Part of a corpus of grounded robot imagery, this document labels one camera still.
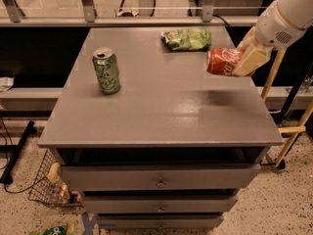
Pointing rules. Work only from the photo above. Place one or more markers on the black floor stand bar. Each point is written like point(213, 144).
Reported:
point(15, 151)

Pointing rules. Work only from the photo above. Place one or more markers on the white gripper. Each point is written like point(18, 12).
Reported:
point(273, 28)

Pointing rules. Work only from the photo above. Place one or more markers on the red coke can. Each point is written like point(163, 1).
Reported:
point(222, 61)

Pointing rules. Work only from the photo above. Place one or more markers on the top grey drawer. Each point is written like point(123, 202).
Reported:
point(159, 177)

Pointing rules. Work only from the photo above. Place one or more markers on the metal railing frame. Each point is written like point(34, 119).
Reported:
point(128, 12)

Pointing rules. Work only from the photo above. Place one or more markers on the white crumpled paper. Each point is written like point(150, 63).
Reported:
point(6, 83)

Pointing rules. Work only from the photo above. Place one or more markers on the yellow wooden frame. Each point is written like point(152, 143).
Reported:
point(294, 131)

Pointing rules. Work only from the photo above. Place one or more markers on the green bag on floor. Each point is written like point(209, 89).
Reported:
point(66, 229)

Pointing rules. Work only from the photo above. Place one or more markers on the wire basket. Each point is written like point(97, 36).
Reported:
point(49, 189)

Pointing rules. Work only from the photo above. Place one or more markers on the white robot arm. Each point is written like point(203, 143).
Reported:
point(297, 12)

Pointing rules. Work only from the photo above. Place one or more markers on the middle grey drawer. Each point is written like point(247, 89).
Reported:
point(158, 204)

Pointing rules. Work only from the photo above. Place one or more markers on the bottom grey drawer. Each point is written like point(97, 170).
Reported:
point(157, 221)

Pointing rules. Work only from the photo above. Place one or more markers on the grey drawer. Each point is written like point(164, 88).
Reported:
point(157, 221)
point(158, 204)
point(159, 177)

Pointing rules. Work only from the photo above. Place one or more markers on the green jalapeno chip bag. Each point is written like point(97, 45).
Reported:
point(187, 39)

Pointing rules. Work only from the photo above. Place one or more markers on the grey drawer cabinet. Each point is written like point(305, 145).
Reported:
point(168, 111)

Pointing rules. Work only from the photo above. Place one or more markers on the green soda can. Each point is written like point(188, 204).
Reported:
point(106, 70)

